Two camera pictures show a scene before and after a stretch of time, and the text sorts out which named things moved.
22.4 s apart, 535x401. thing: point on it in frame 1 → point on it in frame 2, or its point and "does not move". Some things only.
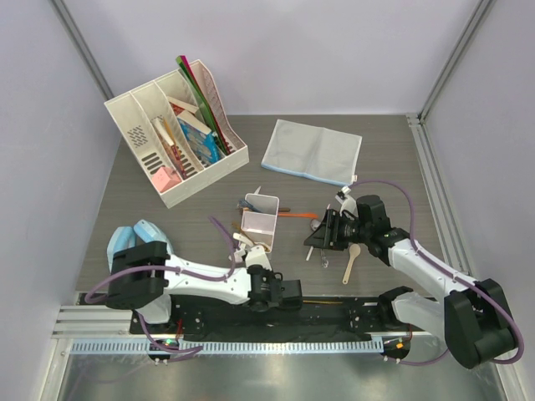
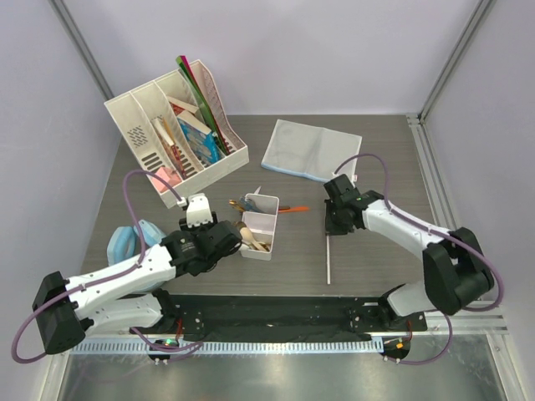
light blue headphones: [143, 231] does not move
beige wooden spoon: [354, 250] → [246, 233]
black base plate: [319, 314] does not move
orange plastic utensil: [298, 215] → [284, 209]
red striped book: [171, 149] does not move
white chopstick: [309, 253] → [328, 252]
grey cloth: [318, 151] does not move
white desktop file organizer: [177, 126] does not move
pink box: [165, 178] does not move
